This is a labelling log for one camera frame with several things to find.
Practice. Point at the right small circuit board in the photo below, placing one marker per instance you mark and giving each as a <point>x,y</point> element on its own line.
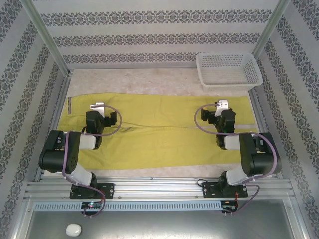
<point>229,205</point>

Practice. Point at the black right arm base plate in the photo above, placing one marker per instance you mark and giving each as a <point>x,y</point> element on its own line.
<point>210,190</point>

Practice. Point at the small circuit board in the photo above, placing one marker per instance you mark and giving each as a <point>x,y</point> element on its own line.
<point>91,205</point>
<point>229,205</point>

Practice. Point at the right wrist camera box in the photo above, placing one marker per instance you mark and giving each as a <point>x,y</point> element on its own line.
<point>222,105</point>

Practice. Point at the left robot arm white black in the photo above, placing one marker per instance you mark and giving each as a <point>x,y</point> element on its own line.
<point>57,152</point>

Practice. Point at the white plastic mesh basket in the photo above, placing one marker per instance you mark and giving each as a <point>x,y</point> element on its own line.
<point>228,72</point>

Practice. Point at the yellow-green long pants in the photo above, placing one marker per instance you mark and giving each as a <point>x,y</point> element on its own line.
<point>154,147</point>

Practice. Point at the white computer mouse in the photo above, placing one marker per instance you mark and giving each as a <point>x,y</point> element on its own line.
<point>73,230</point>

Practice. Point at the aluminium side rail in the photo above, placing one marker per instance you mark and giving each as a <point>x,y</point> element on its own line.
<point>259,114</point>
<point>61,99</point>

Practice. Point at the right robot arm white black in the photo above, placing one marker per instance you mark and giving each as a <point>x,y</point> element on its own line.
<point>259,159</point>

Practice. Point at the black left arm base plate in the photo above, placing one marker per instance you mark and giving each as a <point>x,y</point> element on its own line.
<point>107,190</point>

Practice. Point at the left small circuit board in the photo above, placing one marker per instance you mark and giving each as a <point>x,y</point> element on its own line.
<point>91,205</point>

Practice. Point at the aluminium mounting rail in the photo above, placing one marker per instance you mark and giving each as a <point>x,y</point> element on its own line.
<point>159,185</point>

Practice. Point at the aluminium frame post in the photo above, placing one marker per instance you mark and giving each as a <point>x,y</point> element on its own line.
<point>47,32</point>
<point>270,27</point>

